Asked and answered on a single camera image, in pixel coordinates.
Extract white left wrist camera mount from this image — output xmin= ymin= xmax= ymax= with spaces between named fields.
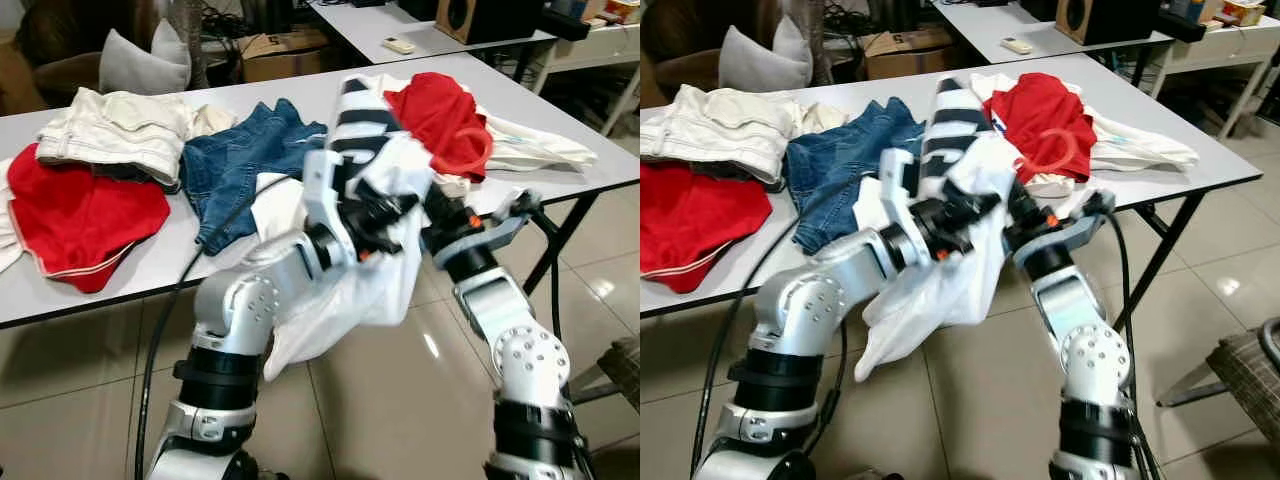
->
xmin=878 ymin=148 xmax=929 ymax=251
xmin=302 ymin=148 xmax=357 ymax=271

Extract cardboard box with black number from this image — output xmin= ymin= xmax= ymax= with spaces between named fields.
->
xmin=240 ymin=30 xmax=338 ymax=84
xmin=865 ymin=30 xmax=958 ymax=82

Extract red shirt with white trim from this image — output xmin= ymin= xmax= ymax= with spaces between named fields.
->
xmin=7 ymin=143 xmax=172 ymax=295
xmin=640 ymin=163 xmax=759 ymax=295

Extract white crumpled cloth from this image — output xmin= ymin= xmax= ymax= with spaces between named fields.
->
xmin=0 ymin=155 xmax=23 ymax=274

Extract white desk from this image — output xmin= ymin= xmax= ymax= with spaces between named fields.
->
xmin=308 ymin=0 xmax=558 ymax=91
xmin=928 ymin=0 xmax=1178 ymax=91

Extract white side table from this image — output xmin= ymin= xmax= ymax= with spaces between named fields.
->
xmin=530 ymin=20 xmax=641 ymax=136
xmin=1150 ymin=20 xmax=1280 ymax=141

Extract white table with black frame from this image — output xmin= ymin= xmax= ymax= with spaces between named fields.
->
xmin=640 ymin=52 xmax=1263 ymax=319
xmin=0 ymin=52 xmax=641 ymax=331

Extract cream shorts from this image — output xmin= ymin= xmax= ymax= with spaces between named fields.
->
xmin=640 ymin=85 xmax=846 ymax=189
xmin=36 ymin=87 xmax=241 ymax=193

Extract wicker chair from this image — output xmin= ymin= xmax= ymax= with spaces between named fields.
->
xmin=598 ymin=333 xmax=641 ymax=413
xmin=1158 ymin=317 xmax=1280 ymax=448

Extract grey pillow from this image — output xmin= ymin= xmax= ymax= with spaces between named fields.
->
xmin=150 ymin=18 xmax=192 ymax=91
xmin=98 ymin=28 xmax=166 ymax=96
xmin=718 ymin=24 xmax=786 ymax=94
xmin=772 ymin=14 xmax=814 ymax=89

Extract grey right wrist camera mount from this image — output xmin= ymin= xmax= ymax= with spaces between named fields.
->
xmin=1013 ymin=190 xmax=1117 ymax=269
xmin=452 ymin=190 xmax=538 ymax=263

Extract blue denim jeans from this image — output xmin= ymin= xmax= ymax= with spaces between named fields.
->
xmin=181 ymin=98 xmax=332 ymax=257
xmin=785 ymin=97 xmax=928 ymax=257

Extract white shirt with teal mark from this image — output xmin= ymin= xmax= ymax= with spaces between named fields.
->
xmin=968 ymin=72 xmax=1201 ymax=198
xmin=358 ymin=72 xmax=599 ymax=198

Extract red shirt with white print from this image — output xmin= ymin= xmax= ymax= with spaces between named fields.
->
xmin=985 ymin=72 xmax=1099 ymax=186
xmin=383 ymin=72 xmax=494 ymax=184

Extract wooden speaker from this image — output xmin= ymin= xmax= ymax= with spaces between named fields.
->
xmin=1055 ymin=0 xmax=1163 ymax=47
xmin=434 ymin=0 xmax=543 ymax=46

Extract red plastic hanger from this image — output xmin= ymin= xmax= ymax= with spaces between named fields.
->
xmin=1013 ymin=127 xmax=1082 ymax=181
xmin=428 ymin=127 xmax=495 ymax=181

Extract brown sofa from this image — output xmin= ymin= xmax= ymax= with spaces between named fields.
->
xmin=0 ymin=0 xmax=151 ymax=111
xmin=640 ymin=0 xmax=771 ymax=101

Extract white shirt with black print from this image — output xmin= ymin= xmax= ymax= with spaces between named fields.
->
xmin=855 ymin=75 xmax=1033 ymax=384
xmin=250 ymin=75 xmax=448 ymax=383

